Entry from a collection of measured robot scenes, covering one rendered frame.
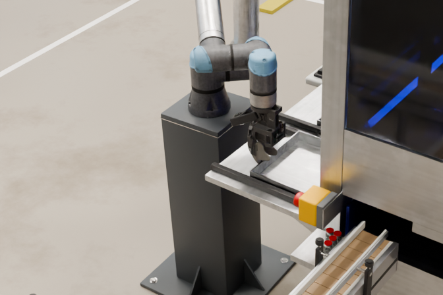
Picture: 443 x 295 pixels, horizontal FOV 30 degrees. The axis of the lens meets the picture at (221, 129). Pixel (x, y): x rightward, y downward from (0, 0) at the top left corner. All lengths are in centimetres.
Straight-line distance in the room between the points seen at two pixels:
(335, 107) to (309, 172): 47
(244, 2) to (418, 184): 95
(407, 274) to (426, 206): 23
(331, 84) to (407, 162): 25
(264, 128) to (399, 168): 48
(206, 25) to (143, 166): 177
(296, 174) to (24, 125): 237
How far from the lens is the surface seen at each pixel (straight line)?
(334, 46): 191
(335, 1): 186
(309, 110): 271
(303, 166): 244
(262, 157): 236
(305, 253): 214
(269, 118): 228
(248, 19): 268
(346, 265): 204
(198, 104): 285
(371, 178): 203
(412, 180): 198
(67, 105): 463
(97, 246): 359
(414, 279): 215
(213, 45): 230
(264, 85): 222
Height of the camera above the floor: 229
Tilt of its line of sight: 32 degrees down
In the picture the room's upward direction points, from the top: 3 degrees counter-clockwise
